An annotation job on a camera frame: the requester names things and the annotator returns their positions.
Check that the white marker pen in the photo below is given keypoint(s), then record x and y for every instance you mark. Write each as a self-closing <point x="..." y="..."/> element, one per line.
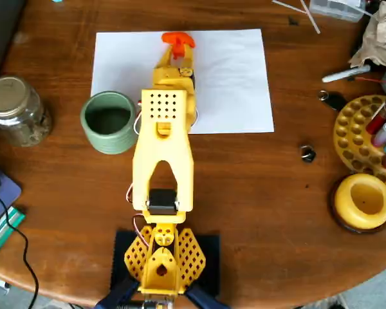
<point x="344" y="74"/>

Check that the white paper sheet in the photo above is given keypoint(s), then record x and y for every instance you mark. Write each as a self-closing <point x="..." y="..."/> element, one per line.
<point x="231" y="83"/>

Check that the green ribbed ceramic cup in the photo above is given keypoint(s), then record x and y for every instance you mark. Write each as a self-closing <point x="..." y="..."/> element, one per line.
<point x="109" y="140"/>

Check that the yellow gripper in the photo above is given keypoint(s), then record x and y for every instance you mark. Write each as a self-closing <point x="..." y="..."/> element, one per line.
<point x="167" y="62"/>

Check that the orange plastic toy boat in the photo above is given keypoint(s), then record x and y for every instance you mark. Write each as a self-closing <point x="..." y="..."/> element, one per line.
<point x="178" y="42"/>

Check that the yellow perforated robot base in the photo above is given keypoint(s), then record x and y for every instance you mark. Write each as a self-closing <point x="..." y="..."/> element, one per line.
<point x="193" y="254"/>

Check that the red lighter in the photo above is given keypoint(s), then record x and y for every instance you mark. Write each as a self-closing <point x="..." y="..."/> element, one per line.
<point x="376" y="120"/>

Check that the clear plastic box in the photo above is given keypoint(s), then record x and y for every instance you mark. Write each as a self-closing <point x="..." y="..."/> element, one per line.
<point x="336" y="8"/>

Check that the grey upholstered furniture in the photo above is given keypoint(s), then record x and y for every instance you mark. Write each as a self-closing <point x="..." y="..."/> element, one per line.
<point x="0" y="29"/>

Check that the crumpled brown paper bag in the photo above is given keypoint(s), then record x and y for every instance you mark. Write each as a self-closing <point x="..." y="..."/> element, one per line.
<point x="381" y="42"/>

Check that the white thin stick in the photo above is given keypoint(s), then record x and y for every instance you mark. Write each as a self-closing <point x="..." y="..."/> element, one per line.
<point x="289" y="6"/>
<point x="311" y="17"/>

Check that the glass jar with gold lid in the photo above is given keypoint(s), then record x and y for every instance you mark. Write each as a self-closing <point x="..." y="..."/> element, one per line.
<point x="14" y="109"/>

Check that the green and white book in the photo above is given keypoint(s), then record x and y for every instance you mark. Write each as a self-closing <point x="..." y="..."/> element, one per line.
<point x="3" y="230"/>

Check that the purple notebook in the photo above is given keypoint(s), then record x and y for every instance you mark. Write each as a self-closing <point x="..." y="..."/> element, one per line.
<point x="4" y="193"/>

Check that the small black plastic piece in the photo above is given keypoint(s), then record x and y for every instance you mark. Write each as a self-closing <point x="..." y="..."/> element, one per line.
<point x="292" y="21"/>

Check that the black mat under robot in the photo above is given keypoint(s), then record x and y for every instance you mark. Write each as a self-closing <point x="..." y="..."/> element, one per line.
<point x="212" y="257"/>

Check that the small black binder clip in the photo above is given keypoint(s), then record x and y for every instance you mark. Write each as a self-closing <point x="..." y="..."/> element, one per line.
<point x="307" y="154"/>

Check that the pink lighter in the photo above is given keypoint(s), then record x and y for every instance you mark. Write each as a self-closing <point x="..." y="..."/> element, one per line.
<point x="384" y="135"/>

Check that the black key fob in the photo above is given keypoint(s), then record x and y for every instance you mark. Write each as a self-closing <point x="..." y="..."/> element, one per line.
<point x="334" y="100"/>

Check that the yellow round tray with holes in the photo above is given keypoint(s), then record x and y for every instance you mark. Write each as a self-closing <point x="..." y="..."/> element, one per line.
<point x="349" y="138"/>

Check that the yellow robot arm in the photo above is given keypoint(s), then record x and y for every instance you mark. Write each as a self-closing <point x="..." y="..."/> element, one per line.
<point x="162" y="151"/>

